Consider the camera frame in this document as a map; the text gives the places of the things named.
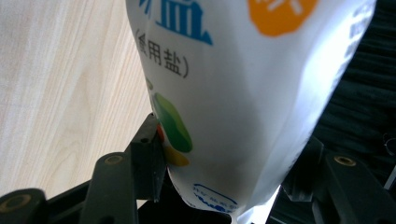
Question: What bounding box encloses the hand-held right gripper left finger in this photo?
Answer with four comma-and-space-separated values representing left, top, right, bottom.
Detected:
78, 112, 168, 224

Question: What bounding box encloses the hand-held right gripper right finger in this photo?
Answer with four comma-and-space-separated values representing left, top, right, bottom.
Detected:
279, 135, 396, 224

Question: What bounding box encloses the blue and white salt bag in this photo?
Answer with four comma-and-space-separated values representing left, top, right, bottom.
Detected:
124, 0, 378, 224

